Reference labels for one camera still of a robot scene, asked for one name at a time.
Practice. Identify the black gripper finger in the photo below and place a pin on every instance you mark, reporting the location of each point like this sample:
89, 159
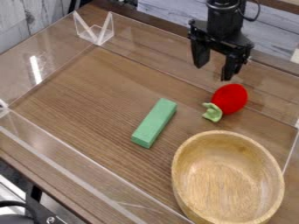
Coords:
235, 60
200, 53

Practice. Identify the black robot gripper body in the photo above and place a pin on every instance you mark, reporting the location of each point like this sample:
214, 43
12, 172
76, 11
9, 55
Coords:
235, 42

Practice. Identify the red plush strawberry toy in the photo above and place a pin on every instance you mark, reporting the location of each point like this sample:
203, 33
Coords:
227, 101

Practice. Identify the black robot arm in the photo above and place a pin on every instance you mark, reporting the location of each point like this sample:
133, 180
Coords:
219, 34

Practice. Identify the green rectangular block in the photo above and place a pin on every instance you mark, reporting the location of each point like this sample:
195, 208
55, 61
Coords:
153, 123

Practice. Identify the wooden bowl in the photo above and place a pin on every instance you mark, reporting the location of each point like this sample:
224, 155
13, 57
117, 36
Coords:
227, 181

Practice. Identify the clear acrylic enclosure wall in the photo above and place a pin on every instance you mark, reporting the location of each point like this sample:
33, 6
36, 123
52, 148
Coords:
77, 86

